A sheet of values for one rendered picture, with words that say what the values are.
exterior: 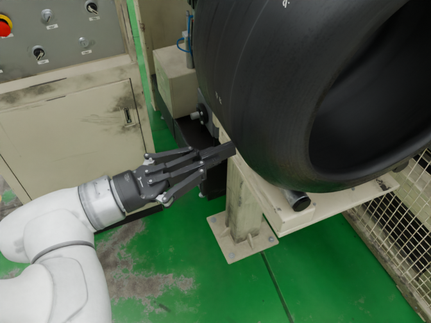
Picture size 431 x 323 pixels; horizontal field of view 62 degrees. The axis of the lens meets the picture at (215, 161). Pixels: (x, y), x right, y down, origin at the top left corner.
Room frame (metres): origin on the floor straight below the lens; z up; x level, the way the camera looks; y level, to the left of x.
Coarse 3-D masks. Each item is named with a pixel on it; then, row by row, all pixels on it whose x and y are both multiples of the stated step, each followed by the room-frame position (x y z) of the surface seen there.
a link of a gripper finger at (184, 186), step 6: (192, 174) 0.41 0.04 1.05; (198, 174) 0.41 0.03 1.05; (186, 180) 0.40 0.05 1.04; (192, 180) 0.40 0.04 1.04; (198, 180) 0.40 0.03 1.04; (204, 180) 0.41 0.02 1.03; (174, 186) 0.38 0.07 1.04; (180, 186) 0.38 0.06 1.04; (186, 186) 0.39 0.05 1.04; (192, 186) 0.39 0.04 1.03; (168, 192) 0.37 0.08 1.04; (174, 192) 0.37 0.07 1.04; (180, 192) 0.38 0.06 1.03; (186, 192) 0.39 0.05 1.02; (162, 198) 0.36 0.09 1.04; (168, 198) 0.36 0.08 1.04; (174, 198) 0.37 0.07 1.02
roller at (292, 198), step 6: (282, 192) 0.47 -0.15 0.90; (288, 192) 0.46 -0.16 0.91; (294, 192) 0.46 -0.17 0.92; (300, 192) 0.46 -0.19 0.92; (288, 198) 0.45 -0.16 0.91; (294, 198) 0.44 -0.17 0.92; (300, 198) 0.44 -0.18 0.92; (306, 198) 0.44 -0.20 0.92; (294, 204) 0.43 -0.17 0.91; (300, 204) 0.43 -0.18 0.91; (306, 204) 0.44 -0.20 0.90; (294, 210) 0.43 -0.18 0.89; (300, 210) 0.43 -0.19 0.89
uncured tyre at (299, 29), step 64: (256, 0) 0.46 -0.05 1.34; (320, 0) 0.41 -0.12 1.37; (384, 0) 0.41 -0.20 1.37; (256, 64) 0.41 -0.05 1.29; (320, 64) 0.38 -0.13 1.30; (384, 64) 0.79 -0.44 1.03; (256, 128) 0.39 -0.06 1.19; (320, 128) 0.67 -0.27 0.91; (384, 128) 0.63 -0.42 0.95; (320, 192) 0.42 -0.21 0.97
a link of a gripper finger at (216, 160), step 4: (216, 156) 0.45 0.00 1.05; (208, 160) 0.44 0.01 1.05; (212, 160) 0.44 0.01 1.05; (216, 160) 0.44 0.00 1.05; (220, 160) 0.45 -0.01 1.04; (208, 164) 0.43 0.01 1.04; (212, 164) 0.44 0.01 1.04; (216, 164) 0.44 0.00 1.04; (200, 168) 0.43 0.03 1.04; (204, 168) 0.43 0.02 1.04; (208, 168) 0.43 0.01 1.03; (204, 176) 0.41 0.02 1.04
